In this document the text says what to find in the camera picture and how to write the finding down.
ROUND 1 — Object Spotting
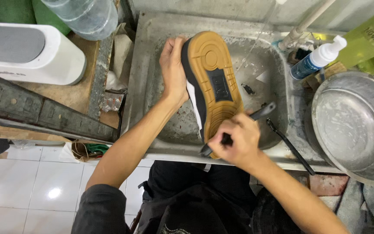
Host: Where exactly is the black scrub brush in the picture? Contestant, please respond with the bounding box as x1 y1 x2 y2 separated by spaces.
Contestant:
200 102 277 158

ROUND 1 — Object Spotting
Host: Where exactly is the grey cloth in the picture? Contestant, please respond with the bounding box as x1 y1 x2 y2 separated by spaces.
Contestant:
318 178 374 234

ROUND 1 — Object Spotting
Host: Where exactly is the black shoe with gum sole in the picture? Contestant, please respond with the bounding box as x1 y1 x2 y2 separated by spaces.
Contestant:
181 31 245 160

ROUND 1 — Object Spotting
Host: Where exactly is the green liquid bottle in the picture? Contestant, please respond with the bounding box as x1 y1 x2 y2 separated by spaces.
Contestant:
331 4 374 77

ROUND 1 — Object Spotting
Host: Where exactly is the blue foam pump bottle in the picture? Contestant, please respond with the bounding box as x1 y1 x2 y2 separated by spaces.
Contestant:
290 35 348 80

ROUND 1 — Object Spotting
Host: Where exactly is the person's left hand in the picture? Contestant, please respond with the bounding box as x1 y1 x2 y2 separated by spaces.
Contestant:
159 36 191 108

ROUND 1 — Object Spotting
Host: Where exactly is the wooden table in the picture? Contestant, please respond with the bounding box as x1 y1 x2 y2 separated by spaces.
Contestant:
0 31 123 142

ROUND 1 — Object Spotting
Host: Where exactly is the white water pipe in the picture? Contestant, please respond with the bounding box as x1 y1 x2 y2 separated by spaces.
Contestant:
278 0 337 51

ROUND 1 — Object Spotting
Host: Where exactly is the person's right hand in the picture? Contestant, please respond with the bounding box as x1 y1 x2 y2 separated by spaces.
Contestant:
207 110 261 169

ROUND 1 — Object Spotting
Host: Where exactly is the person's black clothing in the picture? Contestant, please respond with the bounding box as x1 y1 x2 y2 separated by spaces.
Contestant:
71 160 304 234

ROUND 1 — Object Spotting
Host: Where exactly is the stainless steel sink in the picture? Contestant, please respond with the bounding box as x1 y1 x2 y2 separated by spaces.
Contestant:
121 11 343 174

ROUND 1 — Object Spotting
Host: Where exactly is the large metal basin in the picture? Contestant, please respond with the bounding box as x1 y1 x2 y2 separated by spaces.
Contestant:
305 71 374 187

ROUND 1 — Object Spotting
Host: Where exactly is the white and grey appliance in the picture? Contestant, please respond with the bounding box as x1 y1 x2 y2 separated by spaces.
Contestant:
0 22 87 86

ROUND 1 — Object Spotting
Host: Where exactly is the small black brush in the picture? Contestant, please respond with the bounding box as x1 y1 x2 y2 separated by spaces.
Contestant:
287 48 312 65

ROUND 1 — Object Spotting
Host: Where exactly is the clear plastic water bottle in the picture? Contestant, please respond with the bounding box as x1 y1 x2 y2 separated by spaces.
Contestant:
41 0 119 41

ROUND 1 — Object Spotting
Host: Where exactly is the dark wooden beam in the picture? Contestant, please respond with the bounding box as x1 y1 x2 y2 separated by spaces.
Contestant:
0 68 120 144

